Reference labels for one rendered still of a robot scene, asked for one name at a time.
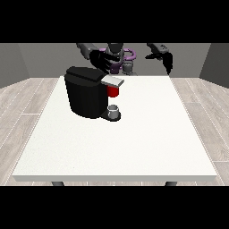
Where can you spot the pale grey machine lid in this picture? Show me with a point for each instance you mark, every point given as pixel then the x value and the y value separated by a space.
pixel 112 80

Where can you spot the grey robot trunk purple rings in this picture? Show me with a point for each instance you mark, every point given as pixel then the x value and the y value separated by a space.
pixel 125 59

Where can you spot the small grey cup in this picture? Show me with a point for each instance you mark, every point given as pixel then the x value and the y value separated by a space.
pixel 113 111

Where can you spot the red pod holder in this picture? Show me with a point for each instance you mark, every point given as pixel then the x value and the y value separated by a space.
pixel 112 91

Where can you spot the dark table leg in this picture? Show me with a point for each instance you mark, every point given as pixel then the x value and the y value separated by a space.
pixel 171 183
pixel 57 183

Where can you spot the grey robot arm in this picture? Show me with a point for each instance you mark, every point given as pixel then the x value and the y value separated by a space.
pixel 158 47
pixel 86 49

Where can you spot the black coffee machine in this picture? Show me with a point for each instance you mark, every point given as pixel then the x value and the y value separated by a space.
pixel 83 95

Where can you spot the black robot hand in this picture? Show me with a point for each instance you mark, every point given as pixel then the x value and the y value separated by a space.
pixel 165 59
pixel 100 61

